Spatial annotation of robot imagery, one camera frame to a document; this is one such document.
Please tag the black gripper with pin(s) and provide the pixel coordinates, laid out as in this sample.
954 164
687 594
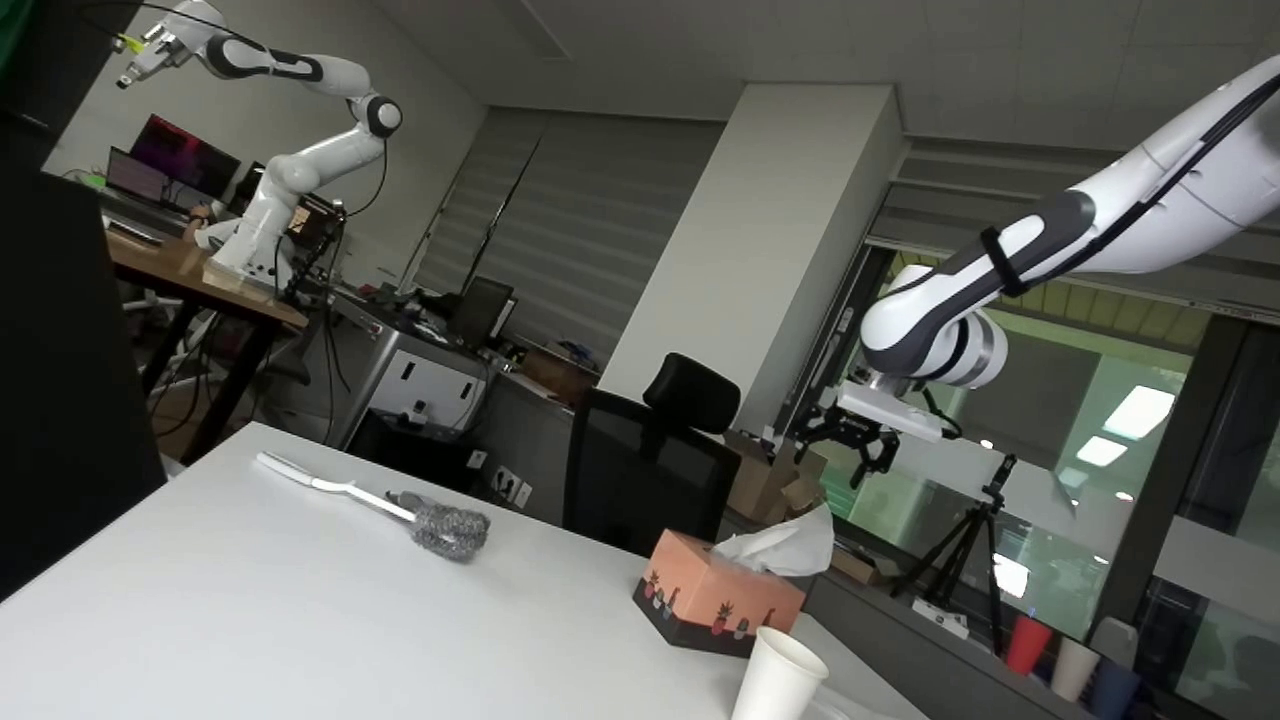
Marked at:
856 427

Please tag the white pulled tissue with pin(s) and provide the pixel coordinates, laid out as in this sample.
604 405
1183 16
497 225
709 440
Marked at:
792 544

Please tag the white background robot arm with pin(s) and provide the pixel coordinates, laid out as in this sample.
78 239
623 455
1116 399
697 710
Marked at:
284 174

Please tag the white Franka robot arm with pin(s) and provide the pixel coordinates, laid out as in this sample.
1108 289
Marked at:
1174 187

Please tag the brown cardboard box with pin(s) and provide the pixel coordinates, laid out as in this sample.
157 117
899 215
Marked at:
766 484

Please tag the black office chair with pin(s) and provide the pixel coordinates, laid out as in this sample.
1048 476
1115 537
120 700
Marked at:
640 482

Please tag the white paper cup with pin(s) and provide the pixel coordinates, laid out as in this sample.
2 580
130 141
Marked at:
776 681

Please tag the red cup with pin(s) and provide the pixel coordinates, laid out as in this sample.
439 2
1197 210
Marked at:
1027 644

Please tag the white plastic cup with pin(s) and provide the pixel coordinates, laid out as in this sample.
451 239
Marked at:
1074 670

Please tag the grey cup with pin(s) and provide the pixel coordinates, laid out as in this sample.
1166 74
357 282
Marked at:
1116 636

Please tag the blue cup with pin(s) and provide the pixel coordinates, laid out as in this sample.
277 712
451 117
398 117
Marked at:
1108 692

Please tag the small black monitor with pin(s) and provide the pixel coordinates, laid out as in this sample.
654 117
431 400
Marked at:
483 308

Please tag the silver metal cabinet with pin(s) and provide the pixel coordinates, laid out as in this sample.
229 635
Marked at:
424 385

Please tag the wooden desk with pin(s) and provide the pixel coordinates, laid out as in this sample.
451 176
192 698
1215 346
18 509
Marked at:
202 273

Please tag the monitor with reddish screen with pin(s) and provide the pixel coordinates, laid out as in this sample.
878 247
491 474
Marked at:
189 153

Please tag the black partition panel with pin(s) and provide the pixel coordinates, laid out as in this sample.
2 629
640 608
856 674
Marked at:
60 372

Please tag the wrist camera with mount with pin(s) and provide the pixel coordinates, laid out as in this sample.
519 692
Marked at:
892 405

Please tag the black camera tripod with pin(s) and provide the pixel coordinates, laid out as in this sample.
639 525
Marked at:
981 525

